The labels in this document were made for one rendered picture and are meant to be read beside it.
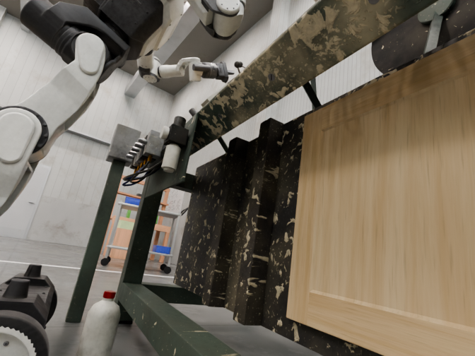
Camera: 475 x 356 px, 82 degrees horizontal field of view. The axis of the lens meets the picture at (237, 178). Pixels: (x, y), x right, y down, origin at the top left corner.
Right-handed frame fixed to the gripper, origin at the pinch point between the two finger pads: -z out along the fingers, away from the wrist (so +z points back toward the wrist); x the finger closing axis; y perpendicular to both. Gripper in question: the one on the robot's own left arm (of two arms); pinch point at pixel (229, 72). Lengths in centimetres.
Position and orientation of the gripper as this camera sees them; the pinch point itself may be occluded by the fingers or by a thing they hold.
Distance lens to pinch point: 178.7
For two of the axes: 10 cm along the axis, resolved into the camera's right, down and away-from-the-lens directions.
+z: -8.3, 1.3, -5.4
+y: 5.2, -1.7, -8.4
